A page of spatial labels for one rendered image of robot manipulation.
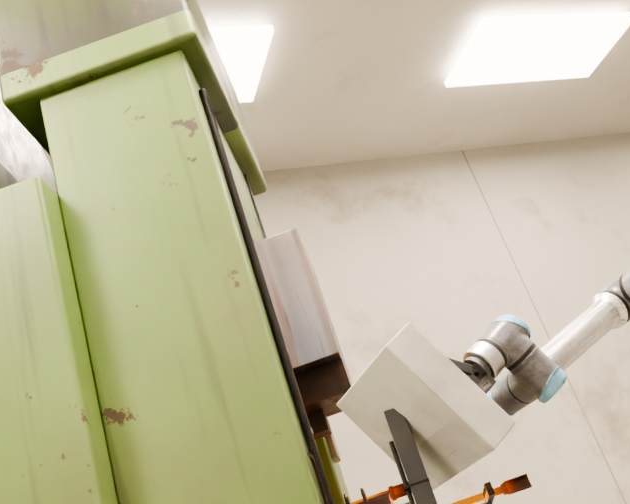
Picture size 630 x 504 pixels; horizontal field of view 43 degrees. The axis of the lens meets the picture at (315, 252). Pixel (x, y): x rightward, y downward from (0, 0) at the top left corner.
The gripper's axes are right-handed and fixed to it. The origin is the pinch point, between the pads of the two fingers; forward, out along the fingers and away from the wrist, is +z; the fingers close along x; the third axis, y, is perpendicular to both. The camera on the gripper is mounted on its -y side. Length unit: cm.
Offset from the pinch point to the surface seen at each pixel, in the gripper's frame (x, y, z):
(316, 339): 32.8, -32.9, -13.3
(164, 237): 20, -78, 3
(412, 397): -19.9, -5.3, 9.3
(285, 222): 301, -139, -206
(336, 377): 36.6, -22.0, -11.1
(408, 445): -11.4, 0.8, 13.2
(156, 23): 11, -129, -40
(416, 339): -27.0, -12.4, 3.3
